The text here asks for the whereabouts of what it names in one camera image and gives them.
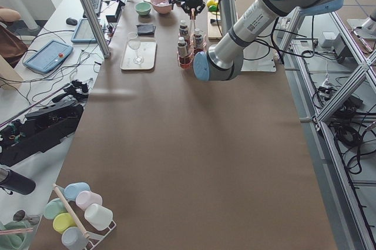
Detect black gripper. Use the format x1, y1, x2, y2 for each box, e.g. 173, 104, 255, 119
171, 0, 206, 15

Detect copper wire bottle basket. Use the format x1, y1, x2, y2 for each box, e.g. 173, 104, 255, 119
177, 14, 207, 69

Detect tea bottle white cap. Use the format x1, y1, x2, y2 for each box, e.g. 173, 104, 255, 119
177, 37, 189, 58

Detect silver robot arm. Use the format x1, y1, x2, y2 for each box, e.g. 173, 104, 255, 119
182, 0, 344, 81

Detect yellow lemon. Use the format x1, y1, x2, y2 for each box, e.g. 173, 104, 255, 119
206, 0, 217, 8

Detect green lime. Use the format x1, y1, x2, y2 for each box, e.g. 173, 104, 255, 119
208, 5, 217, 12

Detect pink bowl with ice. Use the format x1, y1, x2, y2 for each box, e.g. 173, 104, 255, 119
150, 0, 172, 14

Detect bamboo cutting board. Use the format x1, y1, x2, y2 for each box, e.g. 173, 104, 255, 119
207, 12, 222, 40

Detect green bowl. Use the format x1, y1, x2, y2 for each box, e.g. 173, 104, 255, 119
135, 2, 152, 16

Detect grey folded cloth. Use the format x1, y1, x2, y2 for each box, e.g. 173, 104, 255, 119
137, 24, 156, 36

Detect clear wine glass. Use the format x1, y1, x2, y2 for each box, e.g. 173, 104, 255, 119
127, 32, 144, 65

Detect white rectangular tray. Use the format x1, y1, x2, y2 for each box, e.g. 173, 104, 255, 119
120, 37, 157, 71

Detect blue teach pendant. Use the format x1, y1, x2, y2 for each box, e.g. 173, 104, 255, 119
70, 19, 96, 44
23, 40, 73, 74

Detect black computer mouse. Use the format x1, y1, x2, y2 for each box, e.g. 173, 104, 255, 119
66, 18, 78, 26

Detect blue cup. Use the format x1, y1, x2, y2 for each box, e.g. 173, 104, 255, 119
63, 182, 90, 201

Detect pink cup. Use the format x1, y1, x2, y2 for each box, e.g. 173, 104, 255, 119
75, 191, 103, 211

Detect white cup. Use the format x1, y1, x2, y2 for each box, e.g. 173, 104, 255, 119
84, 204, 113, 231

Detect green cup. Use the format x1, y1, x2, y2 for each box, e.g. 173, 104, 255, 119
43, 198, 67, 220

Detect black thermos bottle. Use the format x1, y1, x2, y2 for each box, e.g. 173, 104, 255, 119
1, 168, 36, 195

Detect yellow cup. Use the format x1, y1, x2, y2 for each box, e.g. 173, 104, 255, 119
52, 212, 76, 234

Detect white cup rack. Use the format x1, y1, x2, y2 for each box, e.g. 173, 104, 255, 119
52, 184, 117, 249

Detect grey cup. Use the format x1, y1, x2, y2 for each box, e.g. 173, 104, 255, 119
61, 226, 89, 250

